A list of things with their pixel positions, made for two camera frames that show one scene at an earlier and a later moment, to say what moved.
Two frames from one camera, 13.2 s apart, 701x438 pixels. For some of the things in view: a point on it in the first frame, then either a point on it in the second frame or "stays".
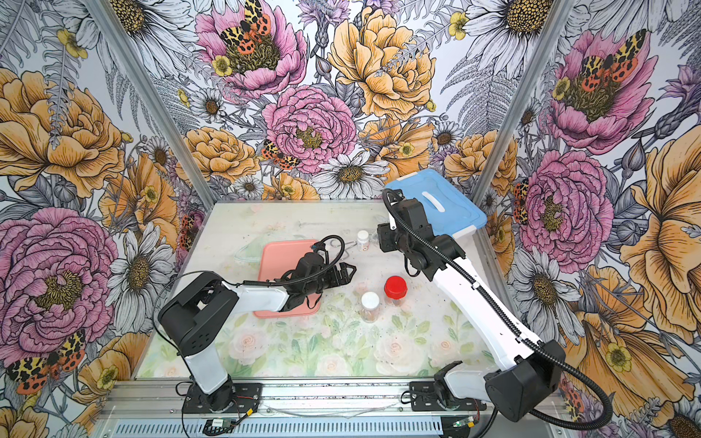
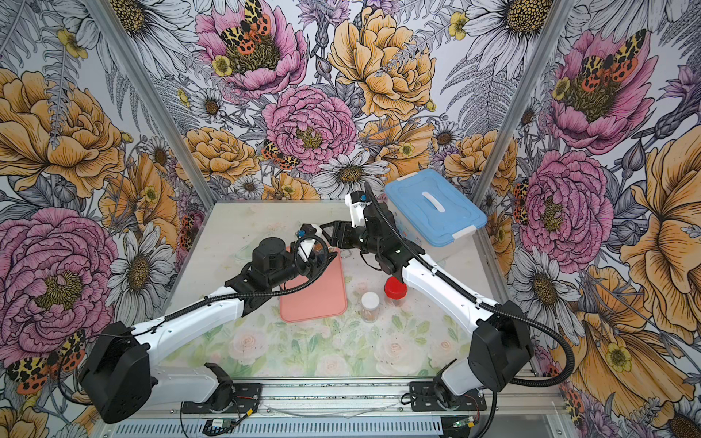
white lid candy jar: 370,307 stays
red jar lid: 395,289 stays
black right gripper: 384,232 -> 338,233
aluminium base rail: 159,408 stays
